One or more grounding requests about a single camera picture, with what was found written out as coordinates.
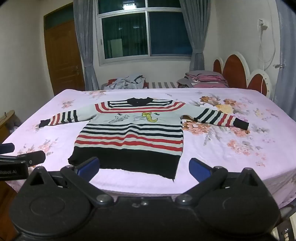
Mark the wooden door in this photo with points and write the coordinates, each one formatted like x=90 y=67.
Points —
x=62 y=58

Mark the scalloped red white headboard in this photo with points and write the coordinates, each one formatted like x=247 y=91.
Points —
x=234 y=71

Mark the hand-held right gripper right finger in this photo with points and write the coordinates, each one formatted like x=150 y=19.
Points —
x=198 y=170

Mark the sliding glass window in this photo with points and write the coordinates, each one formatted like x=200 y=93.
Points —
x=168 y=32

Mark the metal clip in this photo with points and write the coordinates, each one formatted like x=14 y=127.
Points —
x=278 y=66

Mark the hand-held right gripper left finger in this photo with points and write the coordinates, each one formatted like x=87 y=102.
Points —
x=89 y=165

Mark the pile of grey clothes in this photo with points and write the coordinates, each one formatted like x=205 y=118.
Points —
x=124 y=82

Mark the striped knit sweater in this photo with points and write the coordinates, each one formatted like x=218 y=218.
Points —
x=129 y=139

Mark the stack of folded pink clothes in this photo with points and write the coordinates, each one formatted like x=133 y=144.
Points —
x=208 y=80

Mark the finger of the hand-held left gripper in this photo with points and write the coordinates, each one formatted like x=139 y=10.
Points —
x=7 y=148
x=34 y=157

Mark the wooden nightstand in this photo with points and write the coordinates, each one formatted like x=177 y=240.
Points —
x=9 y=125

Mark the white wall charger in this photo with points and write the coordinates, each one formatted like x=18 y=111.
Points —
x=262 y=24

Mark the blue grey curtain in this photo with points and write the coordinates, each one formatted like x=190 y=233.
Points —
x=286 y=58

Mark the pink floral bed sheet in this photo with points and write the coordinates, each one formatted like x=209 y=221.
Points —
x=231 y=162

